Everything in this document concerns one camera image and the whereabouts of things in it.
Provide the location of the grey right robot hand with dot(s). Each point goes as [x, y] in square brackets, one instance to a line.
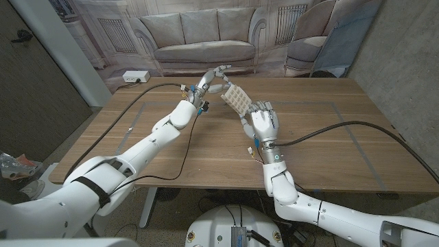
[264, 123]

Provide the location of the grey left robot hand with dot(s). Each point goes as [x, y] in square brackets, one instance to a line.
[207, 84]

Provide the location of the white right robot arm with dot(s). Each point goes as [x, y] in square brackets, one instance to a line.
[284, 188]

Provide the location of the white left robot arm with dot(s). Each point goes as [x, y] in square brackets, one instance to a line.
[144, 147]

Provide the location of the black rounded object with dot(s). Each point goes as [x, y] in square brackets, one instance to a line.
[324, 74]

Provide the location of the white table leg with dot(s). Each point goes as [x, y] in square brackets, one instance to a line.
[148, 209]

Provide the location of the silver module on torso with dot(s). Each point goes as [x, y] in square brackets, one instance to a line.
[238, 238]

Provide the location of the white power outlet box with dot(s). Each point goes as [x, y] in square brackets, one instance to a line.
[135, 76]

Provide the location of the clear plastic bag with tubes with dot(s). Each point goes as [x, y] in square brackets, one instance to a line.
[13, 166]

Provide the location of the printed sofa room backdrop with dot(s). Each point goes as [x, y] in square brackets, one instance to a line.
[171, 34]

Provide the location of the white floor sheet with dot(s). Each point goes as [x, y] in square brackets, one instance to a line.
[51, 175]

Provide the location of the person's black trouser leg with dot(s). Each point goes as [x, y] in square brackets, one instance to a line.
[12, 193]

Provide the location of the floral postage stamp sheet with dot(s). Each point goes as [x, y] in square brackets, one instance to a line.
[236, 99]

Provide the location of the dark door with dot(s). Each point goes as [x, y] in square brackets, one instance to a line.
[34, 85]

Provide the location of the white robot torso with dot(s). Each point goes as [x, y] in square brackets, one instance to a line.
[212, 226]

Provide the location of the white door frame post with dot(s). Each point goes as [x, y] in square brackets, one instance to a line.
[68, 58]

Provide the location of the white sneaker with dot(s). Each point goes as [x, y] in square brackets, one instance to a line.
[32, 188]

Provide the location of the blue-grey leaning board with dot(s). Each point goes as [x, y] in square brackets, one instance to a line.
[346, 44]

